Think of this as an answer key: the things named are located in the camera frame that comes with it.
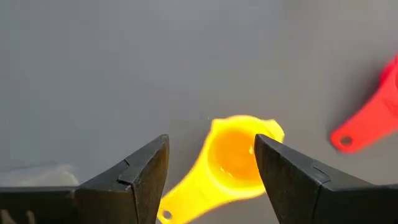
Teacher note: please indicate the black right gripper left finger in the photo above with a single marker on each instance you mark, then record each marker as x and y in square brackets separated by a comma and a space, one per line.
[93, 205]

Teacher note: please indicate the red measuring cup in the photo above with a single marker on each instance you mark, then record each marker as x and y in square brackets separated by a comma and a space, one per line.
[367, 124]

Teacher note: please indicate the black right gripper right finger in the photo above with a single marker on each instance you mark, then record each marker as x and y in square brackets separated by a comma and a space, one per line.
[311, 202]

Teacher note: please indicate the yellow measuring cup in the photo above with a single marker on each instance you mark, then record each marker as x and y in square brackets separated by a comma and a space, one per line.
[192, 196]

